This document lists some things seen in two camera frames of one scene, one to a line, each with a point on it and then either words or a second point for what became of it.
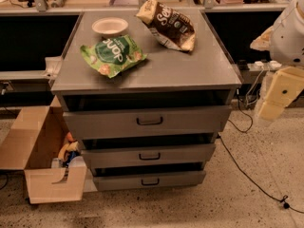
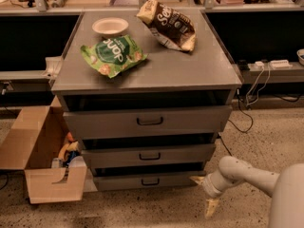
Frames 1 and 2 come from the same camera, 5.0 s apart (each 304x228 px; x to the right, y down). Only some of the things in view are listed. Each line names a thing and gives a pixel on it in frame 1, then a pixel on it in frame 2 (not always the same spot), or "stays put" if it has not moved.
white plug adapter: [258, 65] stays put
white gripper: [287, 40] → [208, 186]
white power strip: [274, 64] stays put
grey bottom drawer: [115, 180] stays put
